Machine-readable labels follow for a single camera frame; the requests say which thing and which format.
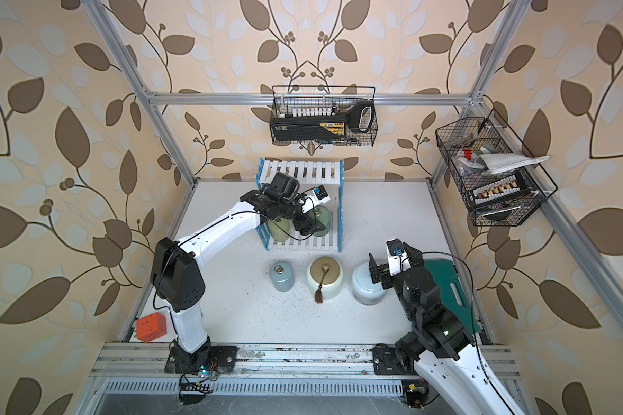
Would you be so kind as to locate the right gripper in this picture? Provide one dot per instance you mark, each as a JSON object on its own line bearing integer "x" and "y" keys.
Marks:
{"x": 382, "y": 271}

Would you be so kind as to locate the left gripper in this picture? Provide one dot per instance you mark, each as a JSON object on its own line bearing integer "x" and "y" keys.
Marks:
{"x": 306, "y": 229}

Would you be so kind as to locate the green tea canister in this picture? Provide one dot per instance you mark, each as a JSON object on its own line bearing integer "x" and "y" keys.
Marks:
{"x": 322, "y": 219}

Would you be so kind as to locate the white ceramic jar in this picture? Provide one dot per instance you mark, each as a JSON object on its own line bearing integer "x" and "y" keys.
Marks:
{"x": 363, "y": 289}

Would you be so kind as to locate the yellow-green tea canister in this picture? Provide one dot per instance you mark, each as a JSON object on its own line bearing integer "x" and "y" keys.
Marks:
{"x": 280, "y": 229}

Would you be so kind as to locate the blue and white wooden shelf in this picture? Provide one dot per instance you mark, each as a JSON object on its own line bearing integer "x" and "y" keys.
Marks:
{"x": 308, "y": 175}

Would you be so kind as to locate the cream jar with tan lid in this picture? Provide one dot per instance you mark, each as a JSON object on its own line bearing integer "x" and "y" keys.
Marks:
{"x": 325, "y": 278}

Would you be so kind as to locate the blue-grey tea canister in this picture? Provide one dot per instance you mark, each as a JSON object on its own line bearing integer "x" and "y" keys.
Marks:
{"x": 282, "y": 276}

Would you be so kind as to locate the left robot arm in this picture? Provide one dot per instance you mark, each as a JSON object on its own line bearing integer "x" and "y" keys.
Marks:
{"x": 176, "y": 271}

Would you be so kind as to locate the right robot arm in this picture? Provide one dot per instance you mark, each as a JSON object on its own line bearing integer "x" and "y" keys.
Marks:
{"x": 442, "y": 345}

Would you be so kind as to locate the green plastic tool case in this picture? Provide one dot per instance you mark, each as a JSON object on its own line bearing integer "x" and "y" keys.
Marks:
{"x": 453, "y": 297}

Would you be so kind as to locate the black and yellow tool case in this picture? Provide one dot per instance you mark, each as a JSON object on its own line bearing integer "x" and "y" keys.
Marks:
{"x": 354, "y": 122}

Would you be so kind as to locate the black bit set tray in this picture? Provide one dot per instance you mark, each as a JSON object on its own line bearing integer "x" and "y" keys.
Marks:
{"x": 502, "y": 190}

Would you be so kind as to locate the white paper booklet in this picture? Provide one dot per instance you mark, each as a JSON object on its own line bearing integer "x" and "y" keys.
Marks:
{"x": 500, "y": 163}

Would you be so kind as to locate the red power socket cube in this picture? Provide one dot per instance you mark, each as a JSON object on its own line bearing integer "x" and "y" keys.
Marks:
{"x": 150, "y": 328}

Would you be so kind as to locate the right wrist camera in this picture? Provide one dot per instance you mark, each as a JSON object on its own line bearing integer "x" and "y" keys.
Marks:
{"x": 397, "y": 257}

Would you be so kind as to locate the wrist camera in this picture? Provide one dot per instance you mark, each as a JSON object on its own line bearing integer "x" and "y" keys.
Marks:
{"x": 313, "y": 198}
{"x": 397, "y": 257}

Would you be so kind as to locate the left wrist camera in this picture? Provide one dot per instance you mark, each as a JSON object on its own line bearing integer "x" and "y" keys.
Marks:
{"x": 313, "y": 198}

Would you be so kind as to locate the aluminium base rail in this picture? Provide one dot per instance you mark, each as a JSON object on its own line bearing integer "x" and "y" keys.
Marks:
{"x": 251, "y": 369}

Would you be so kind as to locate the back black wire basket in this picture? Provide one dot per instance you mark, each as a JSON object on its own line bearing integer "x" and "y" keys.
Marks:
{"x": 321, "y": 92}

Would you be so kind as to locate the black wire basket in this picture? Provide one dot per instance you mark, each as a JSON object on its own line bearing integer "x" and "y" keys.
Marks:
{"x": 463, "y": 140}
{"x": 321, "y": 92}

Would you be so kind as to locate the white socket bit rail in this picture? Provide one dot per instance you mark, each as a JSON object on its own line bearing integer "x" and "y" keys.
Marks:
{"x": 312, "y": 112}

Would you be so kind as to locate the right black wire basket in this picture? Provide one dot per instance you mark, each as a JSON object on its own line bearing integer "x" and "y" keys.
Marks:
{"x": 463, "y": 140}

